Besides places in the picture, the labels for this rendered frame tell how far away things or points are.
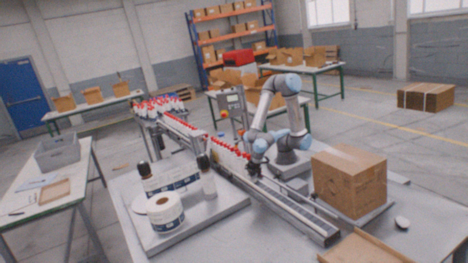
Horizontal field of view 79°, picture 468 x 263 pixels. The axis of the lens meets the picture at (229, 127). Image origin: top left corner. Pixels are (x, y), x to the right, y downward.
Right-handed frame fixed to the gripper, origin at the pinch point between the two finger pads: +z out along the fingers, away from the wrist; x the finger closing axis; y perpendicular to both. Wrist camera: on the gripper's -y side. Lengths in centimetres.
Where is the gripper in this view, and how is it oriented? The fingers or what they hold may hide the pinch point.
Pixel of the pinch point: (254, 176)
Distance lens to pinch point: 190.3
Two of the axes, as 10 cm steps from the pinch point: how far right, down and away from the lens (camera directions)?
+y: -8.5, 3.2, -4.2
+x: 5.2, 6.4, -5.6
